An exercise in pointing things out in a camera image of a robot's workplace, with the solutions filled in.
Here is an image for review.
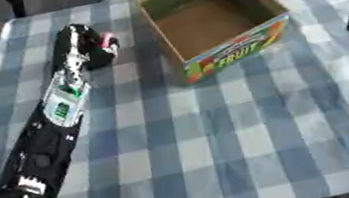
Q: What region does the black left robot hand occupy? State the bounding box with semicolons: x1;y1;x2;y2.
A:
45;15;125;78

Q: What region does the small pink toy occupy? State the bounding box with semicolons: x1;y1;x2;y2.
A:
98;30;120;50

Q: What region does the tan cardboard box printed front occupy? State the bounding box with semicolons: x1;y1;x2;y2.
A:
135;0;301;92

